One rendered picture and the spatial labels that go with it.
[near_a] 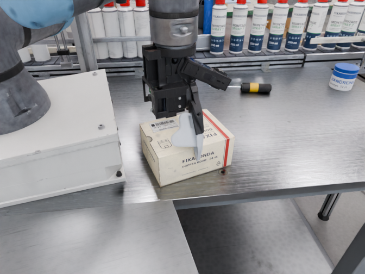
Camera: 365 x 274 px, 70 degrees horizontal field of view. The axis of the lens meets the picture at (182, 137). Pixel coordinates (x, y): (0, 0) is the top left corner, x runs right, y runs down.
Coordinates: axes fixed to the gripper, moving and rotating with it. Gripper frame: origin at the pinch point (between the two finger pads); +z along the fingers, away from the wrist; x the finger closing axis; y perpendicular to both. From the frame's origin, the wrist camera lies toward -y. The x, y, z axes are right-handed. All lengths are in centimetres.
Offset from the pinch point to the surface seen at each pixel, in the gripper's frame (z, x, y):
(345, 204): 88, -14, -109
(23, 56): -2, -63, 33
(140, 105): 5.3, -26.9, 2.4
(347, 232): 88, 0, -94
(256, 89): 3.7, -19.8, -33.4
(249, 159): 5.2, 6.0, -12.9
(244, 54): 0, -41, -43
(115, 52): -2, -54, 3
